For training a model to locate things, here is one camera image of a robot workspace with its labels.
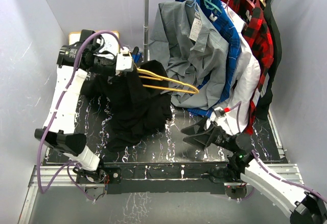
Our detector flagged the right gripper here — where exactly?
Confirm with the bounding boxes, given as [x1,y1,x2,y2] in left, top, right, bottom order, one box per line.
[181,115,235,152]

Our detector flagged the yellow clothes hanger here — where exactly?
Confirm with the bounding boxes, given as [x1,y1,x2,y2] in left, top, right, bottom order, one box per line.
[134,63,199,94]

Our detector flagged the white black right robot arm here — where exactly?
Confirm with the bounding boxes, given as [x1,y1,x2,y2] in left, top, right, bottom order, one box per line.
[181,118,326,223]

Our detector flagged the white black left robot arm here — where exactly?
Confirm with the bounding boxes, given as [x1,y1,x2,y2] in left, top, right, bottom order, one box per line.
[34,30,119,183]

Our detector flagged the white shirt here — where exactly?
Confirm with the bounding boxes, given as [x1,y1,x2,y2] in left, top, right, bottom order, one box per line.
[209,1,261,135]

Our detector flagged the grey shirt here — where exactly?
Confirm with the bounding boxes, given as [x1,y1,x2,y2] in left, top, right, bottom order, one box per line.
[149,1,229,110]

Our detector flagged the blue plaid shirt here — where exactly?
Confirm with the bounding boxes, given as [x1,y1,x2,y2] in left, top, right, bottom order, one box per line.
[175,0,242,117]

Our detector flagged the pink hanger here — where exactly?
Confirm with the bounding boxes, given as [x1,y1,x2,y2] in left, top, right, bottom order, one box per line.
[225,0,241,23]

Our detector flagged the red black plaid shirt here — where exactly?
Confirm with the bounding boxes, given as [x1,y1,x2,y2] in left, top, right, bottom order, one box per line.
[221,0,274,135]

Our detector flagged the blue stapler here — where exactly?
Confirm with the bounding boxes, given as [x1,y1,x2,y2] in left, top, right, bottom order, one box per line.
[132,46,143,63]

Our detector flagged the black hanging jacket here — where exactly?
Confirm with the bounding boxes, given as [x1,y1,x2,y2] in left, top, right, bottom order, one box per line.
[235,0,283,121]

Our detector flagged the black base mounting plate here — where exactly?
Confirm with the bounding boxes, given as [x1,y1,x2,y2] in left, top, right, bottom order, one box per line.
[73,162,254,200]

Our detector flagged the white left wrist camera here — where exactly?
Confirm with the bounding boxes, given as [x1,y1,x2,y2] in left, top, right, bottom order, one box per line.
[115,48,134,76]

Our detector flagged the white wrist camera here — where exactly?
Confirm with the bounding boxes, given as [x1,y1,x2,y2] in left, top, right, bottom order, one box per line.
[115,48,134,76]
[214,107,230,118]

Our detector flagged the whiteboard with yellow frame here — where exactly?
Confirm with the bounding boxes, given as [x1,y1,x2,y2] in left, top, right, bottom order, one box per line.
[68,32,120,55]

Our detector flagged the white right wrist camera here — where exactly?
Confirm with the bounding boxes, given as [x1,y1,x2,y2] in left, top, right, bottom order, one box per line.
[214,107,230,118]

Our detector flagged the aluminium frame rail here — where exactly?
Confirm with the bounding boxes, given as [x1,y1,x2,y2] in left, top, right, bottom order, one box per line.
[18,164,304,223]

